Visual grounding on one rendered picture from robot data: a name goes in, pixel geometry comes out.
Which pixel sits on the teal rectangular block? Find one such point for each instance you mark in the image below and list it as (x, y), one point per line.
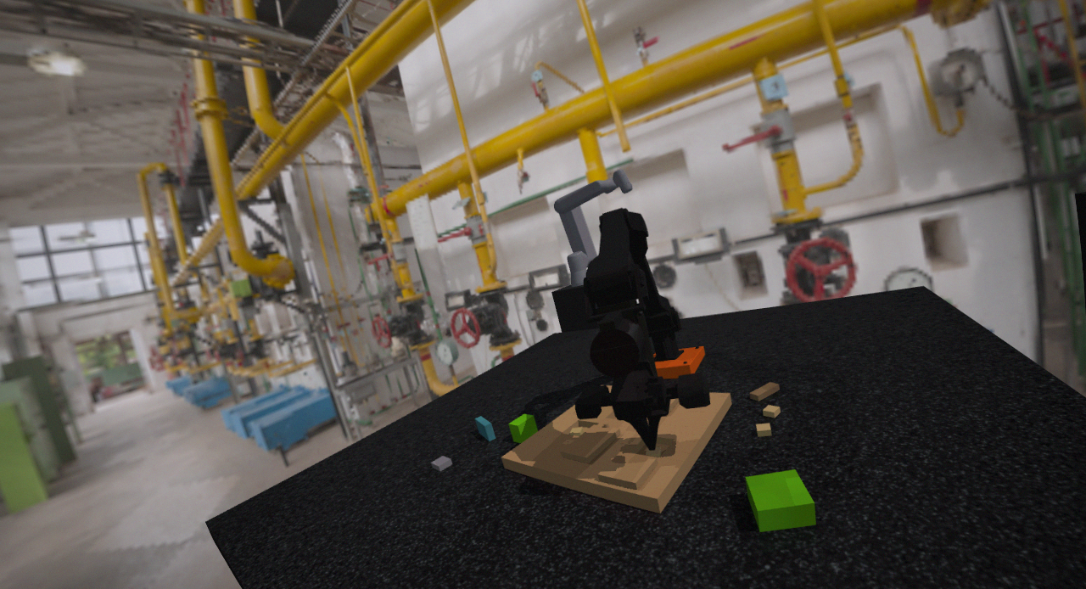
(485, 428)

